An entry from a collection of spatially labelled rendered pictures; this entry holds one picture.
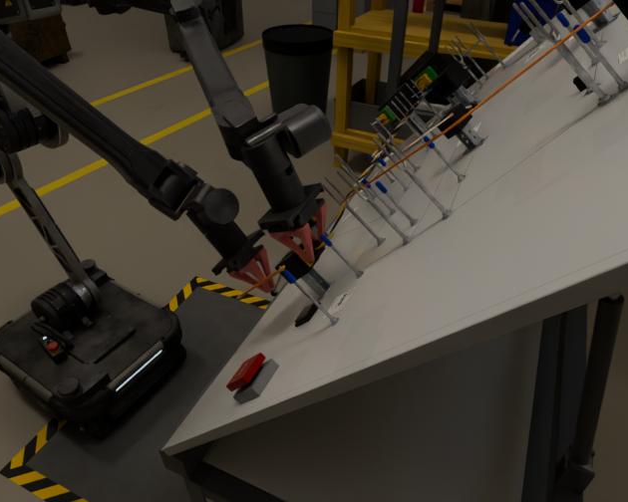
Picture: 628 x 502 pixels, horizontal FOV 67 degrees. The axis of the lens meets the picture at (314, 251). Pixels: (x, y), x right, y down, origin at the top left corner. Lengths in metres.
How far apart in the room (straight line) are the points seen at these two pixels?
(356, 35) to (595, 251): 2.77
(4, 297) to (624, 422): 2.83
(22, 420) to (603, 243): 2.12
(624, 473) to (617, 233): 1.81
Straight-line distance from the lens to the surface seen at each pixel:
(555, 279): 0.38
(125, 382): 1.92
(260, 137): 0.69
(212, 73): 0.86
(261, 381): 0.68
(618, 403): 2.34
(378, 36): 3.06
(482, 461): 1.02
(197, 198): 0.76
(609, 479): 2.11
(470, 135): 0.85
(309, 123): 0.70
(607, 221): 0.40
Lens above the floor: 1.66
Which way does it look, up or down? 38 degrees down
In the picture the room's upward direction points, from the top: straight up
